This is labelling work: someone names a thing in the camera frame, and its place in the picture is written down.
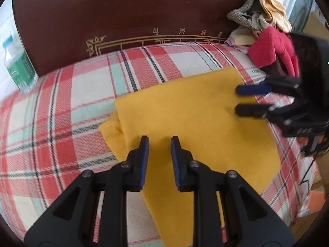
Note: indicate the plaid bed sheet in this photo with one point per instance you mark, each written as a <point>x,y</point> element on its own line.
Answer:
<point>77,108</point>

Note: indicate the clear water bottle green label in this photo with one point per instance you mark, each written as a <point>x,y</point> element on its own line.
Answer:
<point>19,69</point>

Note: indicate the grey knit garment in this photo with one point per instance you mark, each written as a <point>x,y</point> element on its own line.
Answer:
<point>244,15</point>

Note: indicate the dark brown wooden headboard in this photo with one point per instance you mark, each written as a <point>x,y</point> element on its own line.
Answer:
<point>102,18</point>

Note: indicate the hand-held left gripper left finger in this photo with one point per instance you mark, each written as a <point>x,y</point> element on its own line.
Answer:
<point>144,159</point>

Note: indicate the yellow striped cloth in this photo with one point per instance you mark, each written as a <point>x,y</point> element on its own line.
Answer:
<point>275,10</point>

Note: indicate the red sweater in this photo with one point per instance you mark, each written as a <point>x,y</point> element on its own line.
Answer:
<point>267,49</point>

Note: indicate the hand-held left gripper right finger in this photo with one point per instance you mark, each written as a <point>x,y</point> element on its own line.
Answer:
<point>174,159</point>

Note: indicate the orange box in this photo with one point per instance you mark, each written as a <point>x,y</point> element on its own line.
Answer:
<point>316,202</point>

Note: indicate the yellow garment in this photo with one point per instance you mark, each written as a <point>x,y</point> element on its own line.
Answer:
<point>192,113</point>

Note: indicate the dark brown garment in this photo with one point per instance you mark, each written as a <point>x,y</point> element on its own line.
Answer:
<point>275,68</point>

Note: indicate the cream pink cloth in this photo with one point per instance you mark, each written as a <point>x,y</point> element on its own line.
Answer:
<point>240,36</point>

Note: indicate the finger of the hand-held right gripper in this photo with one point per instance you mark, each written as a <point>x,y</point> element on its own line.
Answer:
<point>252,90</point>
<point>252,110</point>

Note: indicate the brown cardboard sheet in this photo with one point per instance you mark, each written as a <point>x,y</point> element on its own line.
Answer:
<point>317,25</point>

